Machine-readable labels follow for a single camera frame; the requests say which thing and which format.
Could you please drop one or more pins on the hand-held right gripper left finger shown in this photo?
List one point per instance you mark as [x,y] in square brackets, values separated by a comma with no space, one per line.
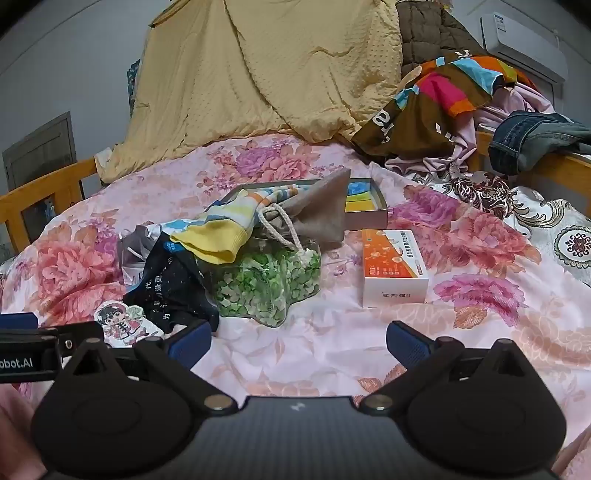
[191,344]

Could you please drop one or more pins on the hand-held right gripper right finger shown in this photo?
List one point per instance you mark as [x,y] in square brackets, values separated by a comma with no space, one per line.
[406,344]

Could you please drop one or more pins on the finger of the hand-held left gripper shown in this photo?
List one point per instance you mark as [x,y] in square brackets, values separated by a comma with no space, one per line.
[18,321]
[81,331]

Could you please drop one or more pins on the striped towel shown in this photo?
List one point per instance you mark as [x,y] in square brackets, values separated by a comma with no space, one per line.
[221,235]

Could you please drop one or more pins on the shallow grey box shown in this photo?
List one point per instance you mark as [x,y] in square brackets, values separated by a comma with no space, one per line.
[369,221]

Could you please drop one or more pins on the cartoon figure sticker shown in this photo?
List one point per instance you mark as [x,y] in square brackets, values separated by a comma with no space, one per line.
[122,323]

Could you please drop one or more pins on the black plastic bag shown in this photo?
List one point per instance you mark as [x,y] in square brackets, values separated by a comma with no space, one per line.
[180,295]

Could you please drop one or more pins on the orange white medicine box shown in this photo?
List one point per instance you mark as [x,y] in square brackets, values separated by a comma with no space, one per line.
[392,277]

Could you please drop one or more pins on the person's pink fuzzy clothing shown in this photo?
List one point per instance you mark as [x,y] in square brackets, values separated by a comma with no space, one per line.
[11,434]

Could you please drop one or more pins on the pink floral bedsheet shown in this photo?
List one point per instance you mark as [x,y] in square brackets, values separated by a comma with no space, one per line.
[323,332]

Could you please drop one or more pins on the bag of green paper stars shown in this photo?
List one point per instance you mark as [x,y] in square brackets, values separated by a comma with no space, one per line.
[263,290]

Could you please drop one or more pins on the silver grey bag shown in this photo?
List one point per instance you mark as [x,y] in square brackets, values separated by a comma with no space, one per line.
[134,249]

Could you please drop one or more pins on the cartoon print towel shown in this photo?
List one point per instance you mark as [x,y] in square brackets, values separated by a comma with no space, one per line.
[362,198]

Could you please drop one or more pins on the white cloth bundle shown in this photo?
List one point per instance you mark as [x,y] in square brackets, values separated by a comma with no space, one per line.
[104,159]

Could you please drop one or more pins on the grey panelled door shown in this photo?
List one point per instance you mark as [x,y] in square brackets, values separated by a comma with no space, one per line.
[41,147]

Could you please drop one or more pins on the ornate satin quilt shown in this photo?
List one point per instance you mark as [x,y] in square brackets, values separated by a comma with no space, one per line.
[568,240]

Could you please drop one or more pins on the lilac cloth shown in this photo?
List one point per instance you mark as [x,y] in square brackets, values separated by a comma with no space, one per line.
[455,152]

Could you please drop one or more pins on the brown multicolour printed cloth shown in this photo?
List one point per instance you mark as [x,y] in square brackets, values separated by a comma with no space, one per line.
[415,124]

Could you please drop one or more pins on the blue denim jeans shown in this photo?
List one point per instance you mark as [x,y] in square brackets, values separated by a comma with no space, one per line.
[521,138]

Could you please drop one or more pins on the teal patterned cloth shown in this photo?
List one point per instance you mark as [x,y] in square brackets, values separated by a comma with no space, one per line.
[133,83]

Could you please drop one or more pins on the yellow dotted blanket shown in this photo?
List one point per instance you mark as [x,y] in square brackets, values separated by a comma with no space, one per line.
[258,69]

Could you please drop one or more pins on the brown quilted blanket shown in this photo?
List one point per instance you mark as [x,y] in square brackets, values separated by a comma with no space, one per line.
[429,37]

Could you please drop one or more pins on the white air conditioner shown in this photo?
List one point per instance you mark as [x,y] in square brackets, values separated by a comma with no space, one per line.
[521,41]

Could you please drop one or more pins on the wooden bed frame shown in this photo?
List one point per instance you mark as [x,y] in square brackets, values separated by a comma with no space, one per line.
[46,184]

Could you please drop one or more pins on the wooden bed rail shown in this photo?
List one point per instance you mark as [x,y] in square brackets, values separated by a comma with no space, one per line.
[558,175]

